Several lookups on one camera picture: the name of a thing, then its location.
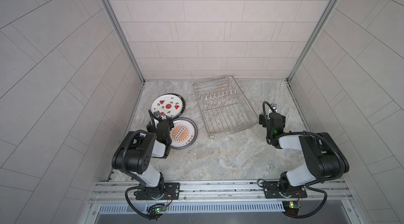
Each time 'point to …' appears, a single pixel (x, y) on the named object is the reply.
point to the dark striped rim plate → (172, 105)
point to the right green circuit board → (291, 207)
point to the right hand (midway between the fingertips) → (269, 112)
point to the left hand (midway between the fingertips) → (162, 115)
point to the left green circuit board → (158, 209)
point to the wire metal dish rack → (226, 109)
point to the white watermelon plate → (156, 105)
